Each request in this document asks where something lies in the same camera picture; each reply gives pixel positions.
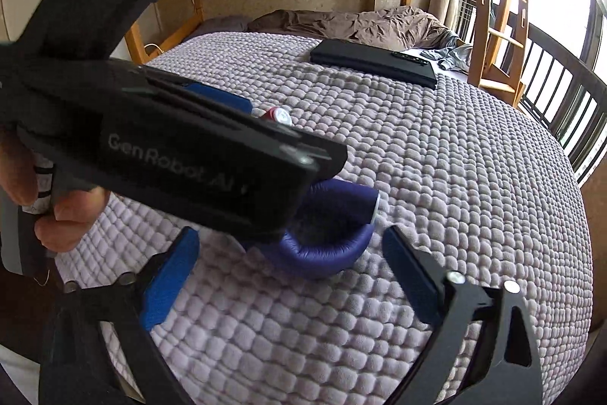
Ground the black flat box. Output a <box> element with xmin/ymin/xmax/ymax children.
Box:
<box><xmin>310</xmin><ymin>39</ymin><xmax>437</xmax><ymax>90</ymax></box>

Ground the wooden bunk ladder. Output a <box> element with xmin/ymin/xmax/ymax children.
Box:
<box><xmin>467</xmin><ymin>0</ymin><xmax>529</xmax><ymax>107</ymax></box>

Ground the dark balcony railing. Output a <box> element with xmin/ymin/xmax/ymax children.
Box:
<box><xmin>520</xmin><ymin>25</ymin><xmax>606</xmax><ymax>185</ymax></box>

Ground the grey crumpled clothing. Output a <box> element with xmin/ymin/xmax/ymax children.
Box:
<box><xmin>420</xmin><ymin>44</ymin><xmax>473</xmax><ymax>73</ymax></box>

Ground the black remote control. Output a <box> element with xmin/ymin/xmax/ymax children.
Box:
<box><xmin>391</xmin><ymin>51</ymin><xmax>429</xmax><ymax>66</ymax></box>

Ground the person's left hand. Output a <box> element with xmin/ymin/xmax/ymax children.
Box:
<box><xmin>0</xmin><ymin>124</ymin><xmax>113</xmax><ymax>254</ymax></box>

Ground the grey pillow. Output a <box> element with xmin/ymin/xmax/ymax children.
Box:
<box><xmin>187</xmin><ymin>16</ymin><xmax>252</xmax><ymax>39</ymax></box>

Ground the red knotted foam tube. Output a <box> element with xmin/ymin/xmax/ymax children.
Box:
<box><xmin>260</xmin><ymin>107</ymin><xmax>293</xmax><ymax>126</ymax></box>

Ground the brown rumpled duvet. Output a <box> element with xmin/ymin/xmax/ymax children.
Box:
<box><xmin>248</xmin><ymin>5</ymin><xmax>458</xmax><ymax>50</ymax></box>

